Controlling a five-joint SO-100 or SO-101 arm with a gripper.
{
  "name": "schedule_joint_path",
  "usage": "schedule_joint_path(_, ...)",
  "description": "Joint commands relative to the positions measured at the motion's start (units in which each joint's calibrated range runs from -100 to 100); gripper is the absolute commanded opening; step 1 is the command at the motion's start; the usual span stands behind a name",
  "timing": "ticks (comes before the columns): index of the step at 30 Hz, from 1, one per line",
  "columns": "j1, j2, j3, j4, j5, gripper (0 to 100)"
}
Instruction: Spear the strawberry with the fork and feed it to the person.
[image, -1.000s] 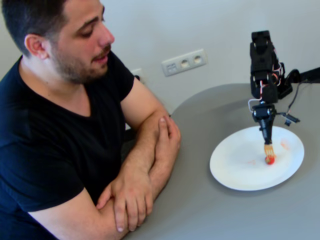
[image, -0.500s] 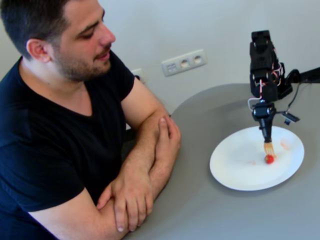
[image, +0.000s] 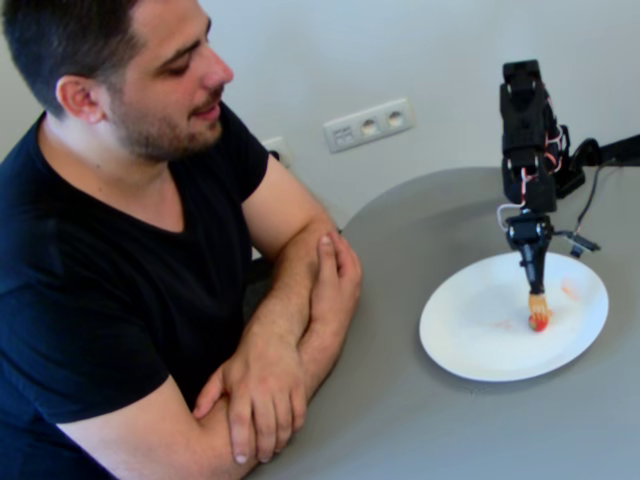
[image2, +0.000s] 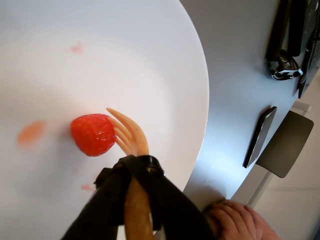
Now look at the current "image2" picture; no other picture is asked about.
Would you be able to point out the gray chair with white frame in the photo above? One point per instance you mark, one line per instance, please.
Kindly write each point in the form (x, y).
(287, 145)

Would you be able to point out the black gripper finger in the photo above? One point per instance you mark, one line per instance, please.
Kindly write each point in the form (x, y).
(175, 212)

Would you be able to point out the shiny black metal clip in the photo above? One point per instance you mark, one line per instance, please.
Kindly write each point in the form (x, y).
(282, 73)

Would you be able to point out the white round plate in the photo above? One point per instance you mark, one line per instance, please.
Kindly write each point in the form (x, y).
(100, 62)

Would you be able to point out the man's left hand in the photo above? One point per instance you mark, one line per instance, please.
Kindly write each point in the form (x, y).
(237, 222)

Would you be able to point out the black smartphone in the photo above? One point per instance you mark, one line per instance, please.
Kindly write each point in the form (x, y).
(260, 137)

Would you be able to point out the dark gray gripper finger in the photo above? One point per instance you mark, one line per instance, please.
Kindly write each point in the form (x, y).
(107, 200)

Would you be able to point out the red strawberry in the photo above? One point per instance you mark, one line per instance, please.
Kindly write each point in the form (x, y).
(92, 135)

